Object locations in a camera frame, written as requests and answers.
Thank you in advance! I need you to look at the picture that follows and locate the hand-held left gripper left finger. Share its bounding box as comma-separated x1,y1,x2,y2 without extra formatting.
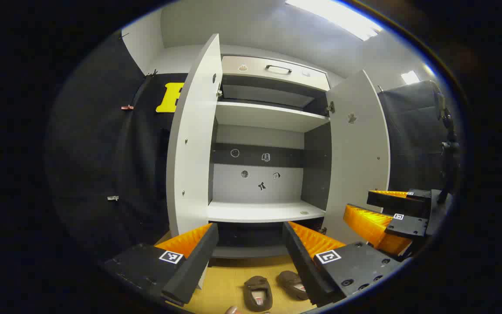
103,222,219,306

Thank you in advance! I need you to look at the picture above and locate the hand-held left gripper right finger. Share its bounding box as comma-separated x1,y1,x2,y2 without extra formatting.
282,221,404,308

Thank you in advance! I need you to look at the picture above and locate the brown fuzzy shoe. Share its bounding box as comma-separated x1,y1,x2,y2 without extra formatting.
276,271,309,300
243,276,273,312

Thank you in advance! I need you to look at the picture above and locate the white cabinet door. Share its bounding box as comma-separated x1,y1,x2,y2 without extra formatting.
321,70,391,245
166,34,223,289

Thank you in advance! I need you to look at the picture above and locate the white shoe cabinet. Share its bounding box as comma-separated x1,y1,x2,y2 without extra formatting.
166,34,391,289

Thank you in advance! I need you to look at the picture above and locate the white cabinet shelf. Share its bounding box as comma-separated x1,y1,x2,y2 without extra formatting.
215,101,331,133
207,201,326,223

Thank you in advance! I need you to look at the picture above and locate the white cabinet drawer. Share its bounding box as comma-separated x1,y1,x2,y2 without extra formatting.
220,55,331,92

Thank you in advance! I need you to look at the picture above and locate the black backdrop cloth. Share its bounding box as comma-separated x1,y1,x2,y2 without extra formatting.
46,31,186,262
377,80,452,192

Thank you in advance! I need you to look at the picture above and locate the long ceiling light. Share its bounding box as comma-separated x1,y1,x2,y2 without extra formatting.
285,0,383,41

